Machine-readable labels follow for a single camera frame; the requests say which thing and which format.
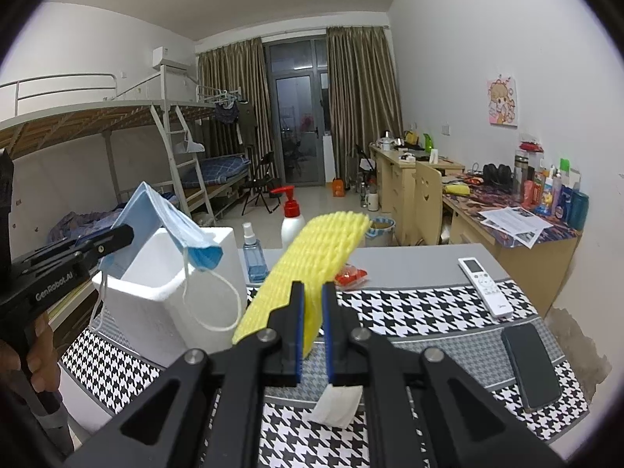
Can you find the blue spray bottle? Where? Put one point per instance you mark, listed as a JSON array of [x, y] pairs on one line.
[[254, 261]]

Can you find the red snack packet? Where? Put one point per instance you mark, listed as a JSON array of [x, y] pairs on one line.
[[350, 275]]

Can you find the black smartphone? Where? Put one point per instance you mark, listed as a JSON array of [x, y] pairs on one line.
[[531, 368]]

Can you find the houndstooth table mat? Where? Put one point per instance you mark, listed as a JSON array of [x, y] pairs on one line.
[[414, 312]]

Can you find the wooden desk with patterned top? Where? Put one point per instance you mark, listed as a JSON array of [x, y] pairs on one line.
[[526, 263]]

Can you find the blue plaid quilt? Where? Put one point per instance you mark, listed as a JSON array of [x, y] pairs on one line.
[[73, 224]]

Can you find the white pump bottle red cap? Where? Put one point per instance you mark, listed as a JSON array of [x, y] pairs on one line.
[[291, 229]]

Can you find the white remote control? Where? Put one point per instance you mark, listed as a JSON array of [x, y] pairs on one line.
[[485, 287]]

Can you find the yellow sponge cloth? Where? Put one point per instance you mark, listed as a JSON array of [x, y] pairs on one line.
[[317, 248]]

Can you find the white foam box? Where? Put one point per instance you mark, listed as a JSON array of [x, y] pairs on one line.
[[146, 312]]

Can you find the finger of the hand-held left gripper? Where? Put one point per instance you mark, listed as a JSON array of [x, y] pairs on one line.
[[114, 239], [68, 244]]

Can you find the white metal bunk bed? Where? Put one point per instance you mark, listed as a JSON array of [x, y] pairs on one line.
[[219, 168], [97, 122]]

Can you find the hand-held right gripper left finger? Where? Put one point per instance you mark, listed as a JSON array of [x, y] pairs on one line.
[[292, 341]]

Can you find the person's left hand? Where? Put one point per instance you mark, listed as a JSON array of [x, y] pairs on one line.
[[44, 360]]

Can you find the white tissue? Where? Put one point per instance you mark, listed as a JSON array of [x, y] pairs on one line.
[[336, 402]]

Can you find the person's left forearm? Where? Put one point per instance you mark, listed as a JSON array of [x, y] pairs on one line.
[[48, 424]]

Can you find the blue face mask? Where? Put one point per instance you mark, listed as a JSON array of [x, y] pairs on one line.
[[151, 214]]

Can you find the yellow cloth on desk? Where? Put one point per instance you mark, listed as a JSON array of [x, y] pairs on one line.
[[457, 189]]

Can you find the white air conditioner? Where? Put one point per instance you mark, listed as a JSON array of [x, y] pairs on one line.
[[168, 58]]

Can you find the brown curtain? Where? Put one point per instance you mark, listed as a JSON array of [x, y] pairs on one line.
[[219, 73], [360, 97]]

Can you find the white bed ladder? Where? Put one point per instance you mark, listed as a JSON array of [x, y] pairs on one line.
[[192, 180]]

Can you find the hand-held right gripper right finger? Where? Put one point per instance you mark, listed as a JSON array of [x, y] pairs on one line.
[[330, 351]]

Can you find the orange bag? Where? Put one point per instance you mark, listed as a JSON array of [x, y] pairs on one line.
[[339, 187]]

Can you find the printed paper sheets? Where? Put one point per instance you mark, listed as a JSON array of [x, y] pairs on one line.
[[516, 222]]

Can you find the group of toiletry bottles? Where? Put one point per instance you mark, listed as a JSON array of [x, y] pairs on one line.
[[551, 190]]

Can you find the wooden chair with smiley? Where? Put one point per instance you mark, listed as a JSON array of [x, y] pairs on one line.
[[429, 195]]

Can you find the green plastic item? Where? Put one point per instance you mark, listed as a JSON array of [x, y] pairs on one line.
[[428, 142]]

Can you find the hanging dark clothes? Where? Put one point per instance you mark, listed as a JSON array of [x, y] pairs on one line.
[[229, 114]]

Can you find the white plastic bag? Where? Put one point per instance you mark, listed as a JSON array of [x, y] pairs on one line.
[[190, 146]]

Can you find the black folding chair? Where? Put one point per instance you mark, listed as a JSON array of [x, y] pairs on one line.
[[265, 163], [364, 161]]

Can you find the pink cartoon wall poster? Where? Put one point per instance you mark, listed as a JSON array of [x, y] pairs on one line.
[[502, 101]]

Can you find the glass balcony door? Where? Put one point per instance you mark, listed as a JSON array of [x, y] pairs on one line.
[[297, 107]]

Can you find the small trash bin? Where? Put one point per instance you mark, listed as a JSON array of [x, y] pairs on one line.
[[380, 234]]

